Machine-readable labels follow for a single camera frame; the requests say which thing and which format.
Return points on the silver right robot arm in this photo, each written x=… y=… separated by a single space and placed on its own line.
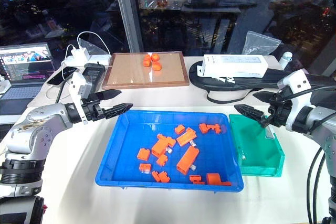
x=324 y=129

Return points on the white charger plug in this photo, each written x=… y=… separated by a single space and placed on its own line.
x=81 y=55

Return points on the orange tangerine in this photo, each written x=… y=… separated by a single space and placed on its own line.
x=147 y=61
x=156 y=57

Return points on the orange notched block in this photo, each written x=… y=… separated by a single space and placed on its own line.
x=196 y=179
x=204 y=128
x=161 y=176
x=216 y=128

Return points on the grey window frame post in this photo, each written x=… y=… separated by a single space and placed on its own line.
x=128 y=11

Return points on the black fabric bag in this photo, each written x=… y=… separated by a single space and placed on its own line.
x=231 y=85

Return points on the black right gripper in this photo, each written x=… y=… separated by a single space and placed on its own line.
x=279 y=113

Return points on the white bottle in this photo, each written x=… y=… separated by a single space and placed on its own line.
x=285 y=60

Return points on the square orange block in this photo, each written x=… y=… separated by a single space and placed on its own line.
x=143 y=154

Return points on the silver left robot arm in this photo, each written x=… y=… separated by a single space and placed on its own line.
x=31 y=129

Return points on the black handheld device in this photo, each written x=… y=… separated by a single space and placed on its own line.
x=92 y=74

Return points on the blue plastic tray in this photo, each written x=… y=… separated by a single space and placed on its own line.
x=126 y=155

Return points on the grey laptop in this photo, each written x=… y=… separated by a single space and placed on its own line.
x=23 y=77

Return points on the black smartphone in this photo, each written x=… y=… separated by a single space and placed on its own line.
x=61 y=75

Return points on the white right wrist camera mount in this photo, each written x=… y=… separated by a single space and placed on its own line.
x=298 y=82

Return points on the wooden framed board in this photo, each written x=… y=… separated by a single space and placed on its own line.
x=126 y=72

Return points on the green plastic bin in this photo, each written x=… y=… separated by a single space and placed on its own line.
x=258 y=153

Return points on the long white box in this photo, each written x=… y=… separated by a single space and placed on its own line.
x=233 y=65

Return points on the white power strip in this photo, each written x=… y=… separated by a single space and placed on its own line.
x=99 y=60

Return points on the clear zip bag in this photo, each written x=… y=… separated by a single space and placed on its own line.
x=260 y=43

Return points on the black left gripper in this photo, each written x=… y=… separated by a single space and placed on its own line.
x=93 y=111

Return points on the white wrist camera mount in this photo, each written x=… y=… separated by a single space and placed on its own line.
x=298 y=82
x=78 y=85

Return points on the small orange block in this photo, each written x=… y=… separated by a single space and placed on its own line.
x=180 y=129
x=161 y=160
x=145 y=167

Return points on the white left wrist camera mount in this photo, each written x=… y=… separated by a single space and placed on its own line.
x=78 y=85

